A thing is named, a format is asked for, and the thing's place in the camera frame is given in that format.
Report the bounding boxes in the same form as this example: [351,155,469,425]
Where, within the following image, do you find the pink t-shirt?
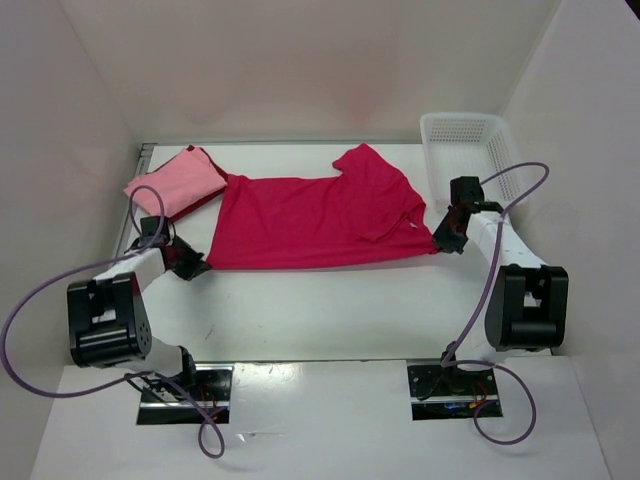
[124,145,228,221]

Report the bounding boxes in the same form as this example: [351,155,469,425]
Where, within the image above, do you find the magenta t-shirt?
[207,144,437,271]

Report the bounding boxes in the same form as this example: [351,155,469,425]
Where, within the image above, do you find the dark red t-shirt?
[166,145,230,222]

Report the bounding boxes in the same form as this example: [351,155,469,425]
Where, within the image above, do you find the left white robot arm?
[67,216,211,400]

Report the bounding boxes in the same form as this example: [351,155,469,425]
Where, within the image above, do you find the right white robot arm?
[429,176,569,395]

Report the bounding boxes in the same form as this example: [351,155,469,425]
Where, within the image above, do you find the white plastic basket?
[419,113,527,214]

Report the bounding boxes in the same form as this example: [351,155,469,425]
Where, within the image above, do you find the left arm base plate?
[129,363,233,426]

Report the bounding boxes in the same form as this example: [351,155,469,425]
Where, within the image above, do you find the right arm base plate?
[406,360,503,421]

